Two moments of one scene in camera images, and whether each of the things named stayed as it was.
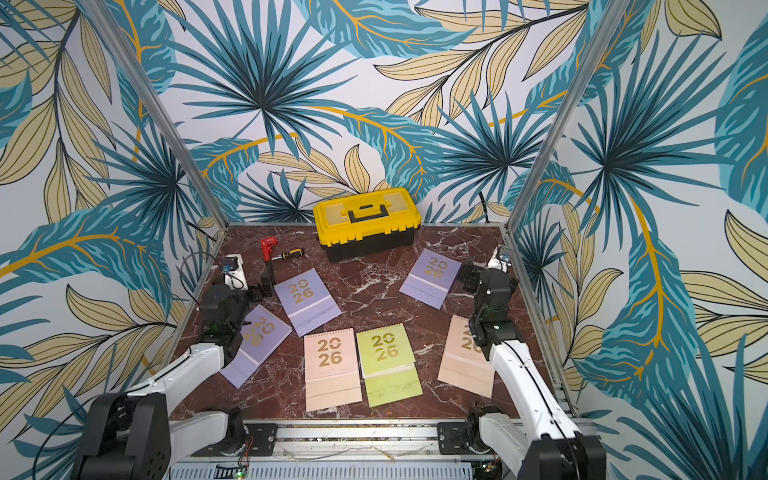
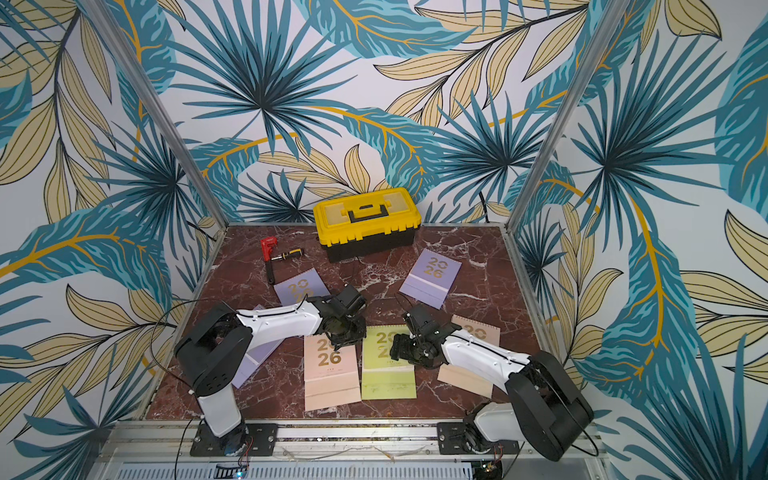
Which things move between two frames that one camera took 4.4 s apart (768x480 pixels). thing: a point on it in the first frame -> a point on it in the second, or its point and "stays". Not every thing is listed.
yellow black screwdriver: [292, 253] stays
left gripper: [258, 295] -> [362, 324]
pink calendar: [464, 364] stays
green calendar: [388, 364] stays
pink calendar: [331, 369] stays
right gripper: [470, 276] -> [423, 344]
